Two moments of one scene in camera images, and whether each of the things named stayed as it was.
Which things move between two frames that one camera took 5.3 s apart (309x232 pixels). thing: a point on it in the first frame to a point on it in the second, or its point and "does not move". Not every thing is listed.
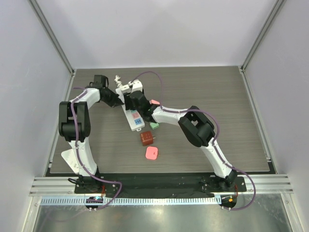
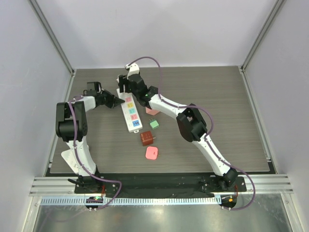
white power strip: [133, 118] does not move
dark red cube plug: [147, 138] does not move
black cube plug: [128, 102] to [123, 80]
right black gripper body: [129, 103] to [123, 83]
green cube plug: [154, 125] does not move
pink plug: [152, 153] does not move
